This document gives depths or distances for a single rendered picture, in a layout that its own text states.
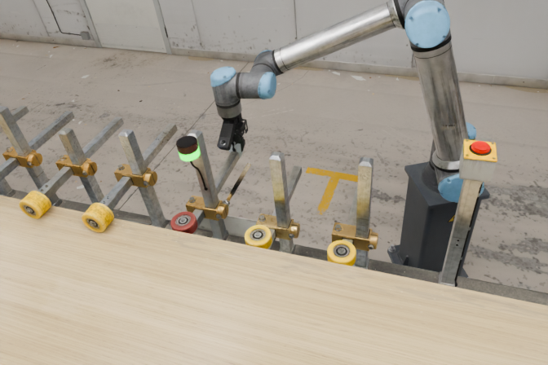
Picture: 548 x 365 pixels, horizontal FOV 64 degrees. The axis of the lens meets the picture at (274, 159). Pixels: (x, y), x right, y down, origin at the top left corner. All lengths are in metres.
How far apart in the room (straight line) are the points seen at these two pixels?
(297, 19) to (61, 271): 3.04
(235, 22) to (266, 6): 0.36
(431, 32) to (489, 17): 2.39
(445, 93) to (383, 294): 0.64
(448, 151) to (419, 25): 0.47
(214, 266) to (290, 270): 0.21
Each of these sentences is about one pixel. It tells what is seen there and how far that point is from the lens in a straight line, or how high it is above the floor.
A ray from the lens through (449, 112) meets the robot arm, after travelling 1.49.
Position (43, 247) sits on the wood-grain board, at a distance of 1.54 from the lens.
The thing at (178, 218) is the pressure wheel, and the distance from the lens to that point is 1.43.
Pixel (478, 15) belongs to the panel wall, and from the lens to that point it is 3.71.
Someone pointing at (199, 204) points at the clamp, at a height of 0.87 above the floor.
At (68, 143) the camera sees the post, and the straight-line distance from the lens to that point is 1.63.
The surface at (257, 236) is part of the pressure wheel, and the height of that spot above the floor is 0.91.
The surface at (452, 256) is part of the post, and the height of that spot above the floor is 0.85.
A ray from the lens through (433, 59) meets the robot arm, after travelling 1.39.
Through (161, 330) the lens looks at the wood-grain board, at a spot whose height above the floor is 0.90.
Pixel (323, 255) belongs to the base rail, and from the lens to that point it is 1.51.
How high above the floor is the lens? 1.89
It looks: 39 degrees down
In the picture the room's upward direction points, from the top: 7 degrees counter-clockwise
